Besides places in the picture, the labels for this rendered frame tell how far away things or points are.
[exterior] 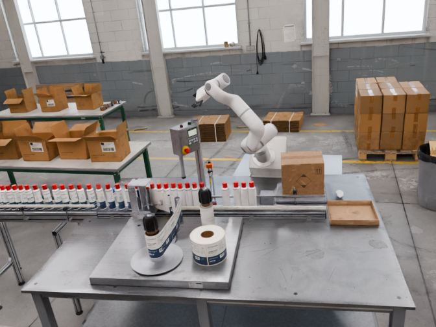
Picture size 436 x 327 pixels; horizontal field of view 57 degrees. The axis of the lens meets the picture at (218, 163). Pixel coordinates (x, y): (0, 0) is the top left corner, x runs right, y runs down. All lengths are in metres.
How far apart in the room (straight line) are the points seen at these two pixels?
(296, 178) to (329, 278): 0.91
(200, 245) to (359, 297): 0.85
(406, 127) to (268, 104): 3.15
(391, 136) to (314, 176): 2.96
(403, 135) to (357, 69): 2.35
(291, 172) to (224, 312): 1.09
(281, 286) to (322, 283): 0.21
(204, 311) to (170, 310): 0.82
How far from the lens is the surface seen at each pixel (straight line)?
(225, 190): 2.76
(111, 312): 3.22
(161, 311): 3.11
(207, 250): 2.26
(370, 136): 5.76
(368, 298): 2.21
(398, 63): 7.86
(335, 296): 2.19
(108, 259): 2.56
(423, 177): 4.64
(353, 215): 2.85
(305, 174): 2.93
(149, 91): 8.78
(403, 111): 5.72
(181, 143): 2.70
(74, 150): 4.60
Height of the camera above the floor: 2.27
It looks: 23 degrees down
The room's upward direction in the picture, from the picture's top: 6 degrees counter-clockwise
